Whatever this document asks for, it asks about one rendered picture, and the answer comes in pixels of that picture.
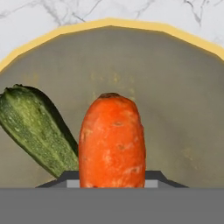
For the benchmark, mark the orange carrot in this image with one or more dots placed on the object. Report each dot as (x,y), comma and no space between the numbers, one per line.
(112,143)

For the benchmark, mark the green zucchini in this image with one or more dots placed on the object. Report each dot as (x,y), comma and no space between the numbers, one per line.
(35,128)

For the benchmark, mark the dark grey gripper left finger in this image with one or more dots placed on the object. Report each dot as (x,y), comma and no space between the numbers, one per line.
(69,177)

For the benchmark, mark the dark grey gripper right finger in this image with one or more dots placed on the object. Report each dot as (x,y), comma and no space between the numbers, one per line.
(154,178)

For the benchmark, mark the yellow-rimmed grey bowl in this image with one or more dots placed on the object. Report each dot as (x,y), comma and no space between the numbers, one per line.
(175,102)

